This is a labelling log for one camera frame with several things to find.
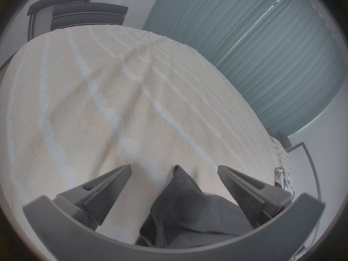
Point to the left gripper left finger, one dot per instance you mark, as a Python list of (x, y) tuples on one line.
[(106, 192)]

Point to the black T-shirt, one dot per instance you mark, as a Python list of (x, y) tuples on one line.
[(190, 208)]

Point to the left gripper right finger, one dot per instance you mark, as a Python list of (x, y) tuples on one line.
[(244, 194)]

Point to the black chest of drawers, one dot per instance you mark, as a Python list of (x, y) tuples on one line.
[(87, 16)]

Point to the bed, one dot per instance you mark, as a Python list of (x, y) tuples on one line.
[(108, 105)]

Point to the blue-green curtain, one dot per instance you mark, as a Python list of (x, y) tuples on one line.
[(206, 18), (293, 69)]

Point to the grey bedside table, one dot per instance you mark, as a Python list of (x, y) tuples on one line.
[(282, 139)]

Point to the white printed pillow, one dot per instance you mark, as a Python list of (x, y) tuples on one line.
[(281, 154)]

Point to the pile of clothes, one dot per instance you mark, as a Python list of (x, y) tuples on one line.
[(282, 178)]

